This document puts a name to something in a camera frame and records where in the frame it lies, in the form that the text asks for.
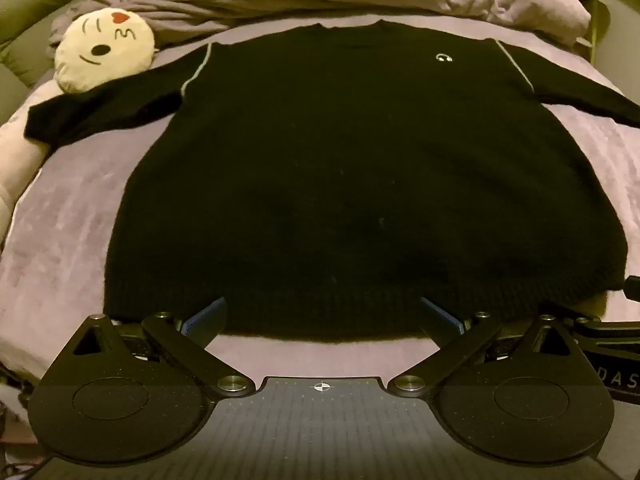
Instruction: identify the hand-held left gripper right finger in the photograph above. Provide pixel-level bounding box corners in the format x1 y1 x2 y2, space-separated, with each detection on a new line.
387 296 581 398

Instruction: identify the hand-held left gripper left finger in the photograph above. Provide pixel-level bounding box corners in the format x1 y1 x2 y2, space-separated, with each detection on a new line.
65 296 256 401

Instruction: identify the black knit sweater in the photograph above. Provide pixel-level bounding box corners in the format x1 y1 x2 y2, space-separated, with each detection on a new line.
25 19 640 341

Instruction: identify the green bedside stand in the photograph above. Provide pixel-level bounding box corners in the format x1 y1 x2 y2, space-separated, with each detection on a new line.
552 0 614 66

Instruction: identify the round cream face plush pillow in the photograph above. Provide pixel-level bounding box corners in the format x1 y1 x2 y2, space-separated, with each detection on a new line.
54 10 157 94

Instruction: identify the green cushion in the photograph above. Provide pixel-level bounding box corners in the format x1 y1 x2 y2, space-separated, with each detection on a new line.
0 0 107 88

